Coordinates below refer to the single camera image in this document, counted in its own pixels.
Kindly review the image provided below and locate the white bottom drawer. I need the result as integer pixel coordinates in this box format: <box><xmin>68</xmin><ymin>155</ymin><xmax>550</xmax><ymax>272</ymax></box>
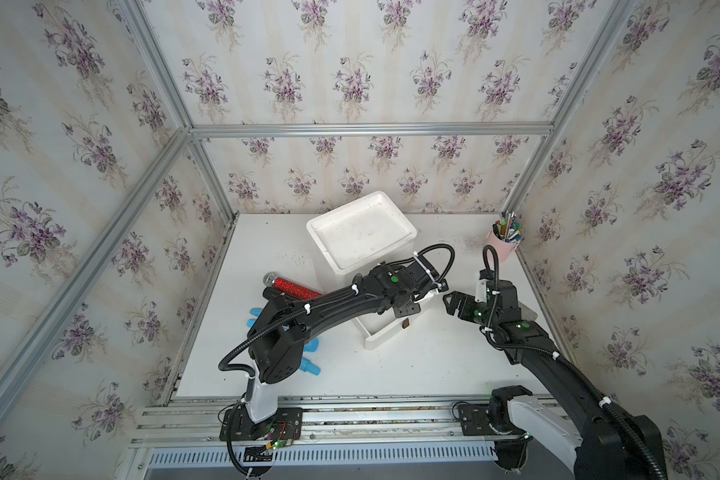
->
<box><xmin>352</xmin><ymin>290</ymin><xmax>443</xmax><ymax>351</ymax></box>

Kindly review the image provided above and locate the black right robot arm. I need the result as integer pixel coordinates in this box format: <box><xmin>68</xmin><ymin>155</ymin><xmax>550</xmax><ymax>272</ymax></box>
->
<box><xmin>443</xmin><ymin>245</ymin><xmax>668</xmax><ymax>479</ymax></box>

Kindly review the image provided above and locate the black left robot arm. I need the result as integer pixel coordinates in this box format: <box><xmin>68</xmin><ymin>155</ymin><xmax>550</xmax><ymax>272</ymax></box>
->
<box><xmin>218</xmin><ymin>243</ymin><xmax>456</xmax><ymax>425</ymax></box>

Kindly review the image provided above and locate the white plastic drawer cabinet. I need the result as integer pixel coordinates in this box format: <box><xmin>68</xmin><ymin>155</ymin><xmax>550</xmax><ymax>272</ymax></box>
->
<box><xmin>306</xmin><ymin>191</ymin><xmax>418</xmax><ymax>292</ymax></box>

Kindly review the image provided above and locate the pink metal pen bucket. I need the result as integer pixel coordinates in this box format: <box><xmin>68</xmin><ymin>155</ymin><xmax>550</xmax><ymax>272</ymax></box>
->
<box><xmin>486</xmin><ymin>232</ymin><xmax>519</xmax><ymax>263</ymax></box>

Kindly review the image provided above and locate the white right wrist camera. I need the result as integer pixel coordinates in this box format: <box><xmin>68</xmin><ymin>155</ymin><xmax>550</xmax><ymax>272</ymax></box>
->
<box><xmin>475</xmin><ymin>270</ymin><xmax>494</xmax><ymax>303</ymax></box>

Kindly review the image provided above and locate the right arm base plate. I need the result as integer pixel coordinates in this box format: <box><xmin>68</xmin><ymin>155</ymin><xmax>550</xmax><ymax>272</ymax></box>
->
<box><xmin>451</xmin><ymin>401</ymin><xmax>531</xmax><ymax>438</ymax></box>

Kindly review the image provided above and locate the aluminium mounting rail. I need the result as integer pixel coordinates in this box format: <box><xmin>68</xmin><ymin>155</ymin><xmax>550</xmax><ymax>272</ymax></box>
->
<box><xmin>126</xmin><ymin>395</ymin><xmax>490</xmax><ymax>448</ymax></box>

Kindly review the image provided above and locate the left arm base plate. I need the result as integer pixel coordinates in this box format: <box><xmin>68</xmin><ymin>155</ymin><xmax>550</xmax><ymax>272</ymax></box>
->
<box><xmin>219</xmin><ymin>405</ymin><xmax>304</xmax><ymax>442</ymax></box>

